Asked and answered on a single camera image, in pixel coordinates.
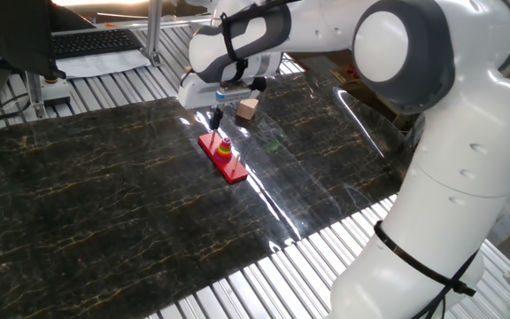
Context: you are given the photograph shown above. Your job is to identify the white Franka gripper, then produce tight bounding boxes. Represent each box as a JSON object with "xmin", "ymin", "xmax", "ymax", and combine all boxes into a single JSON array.
[{"xmin": 176, "ymin": 72, "xmax": 225, "ymax": 131}]

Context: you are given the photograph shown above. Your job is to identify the red Hanoi base with pegs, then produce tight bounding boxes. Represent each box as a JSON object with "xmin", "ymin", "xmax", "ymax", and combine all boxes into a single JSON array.
[{"xmin": 197, "ymin": 129, "xmax": 250, "ymax": 185}]

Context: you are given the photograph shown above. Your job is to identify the plain wooden cube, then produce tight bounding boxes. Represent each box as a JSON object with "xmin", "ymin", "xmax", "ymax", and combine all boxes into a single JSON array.
[{"xmin": 236, "ymin": 97, "xmax": 259, "ymax": 121}]

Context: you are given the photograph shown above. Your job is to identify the white paper sheets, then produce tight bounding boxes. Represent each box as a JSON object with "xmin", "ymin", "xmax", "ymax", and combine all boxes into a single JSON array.
[{"xmin": 55, "ymin": 48, "xmax": 152, "ymax": 80}]

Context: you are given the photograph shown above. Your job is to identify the black marble pattern mat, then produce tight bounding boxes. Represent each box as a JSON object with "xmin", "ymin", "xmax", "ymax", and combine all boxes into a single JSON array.
[{"xmin": 0, "ymin": 70, "xmax": 415, "ymax": 319}]

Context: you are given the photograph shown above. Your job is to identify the tray of coloured blocks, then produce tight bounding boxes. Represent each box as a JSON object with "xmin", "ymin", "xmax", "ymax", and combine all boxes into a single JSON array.
[{"xmin": 329, "ymin": 64, "xmax": 362, "ymax": 85}]

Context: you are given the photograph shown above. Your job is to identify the black computer keyboard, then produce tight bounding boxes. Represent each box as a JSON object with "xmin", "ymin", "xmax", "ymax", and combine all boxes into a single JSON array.
[{"xmin": 50, "ymin": 28, "xmax": 144, "ymax": 61}]

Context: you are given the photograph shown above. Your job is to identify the white emergency stop box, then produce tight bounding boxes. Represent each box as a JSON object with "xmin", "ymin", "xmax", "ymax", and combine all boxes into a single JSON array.
[{"xmin": 41, "ymin": 74, "xmax": 73, "ymax": 107}]

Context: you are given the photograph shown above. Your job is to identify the black monitor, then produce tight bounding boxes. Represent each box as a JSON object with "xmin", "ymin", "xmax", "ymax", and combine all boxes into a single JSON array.
[{"xmin": 0, "ymin": 0, "xmax": 68, "ymax": 82}]

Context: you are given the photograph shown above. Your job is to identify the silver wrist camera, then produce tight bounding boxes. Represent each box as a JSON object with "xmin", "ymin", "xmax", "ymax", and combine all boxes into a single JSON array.
[{"xmin": 213, "ymin": 83, "xmax": 253, "ymax": 105}]

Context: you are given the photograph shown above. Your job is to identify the aluminium frame rail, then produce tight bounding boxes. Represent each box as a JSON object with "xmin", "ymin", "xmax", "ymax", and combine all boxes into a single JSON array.
[{"xmin": 50, "ymin": 15, "xmax": 212, "ymax": 35}]

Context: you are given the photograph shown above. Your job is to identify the aluminium frame post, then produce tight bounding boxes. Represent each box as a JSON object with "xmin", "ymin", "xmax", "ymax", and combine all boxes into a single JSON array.
[{"xmin": 145, "ymin": 0, "xmax": 164, "ymax": 66}]

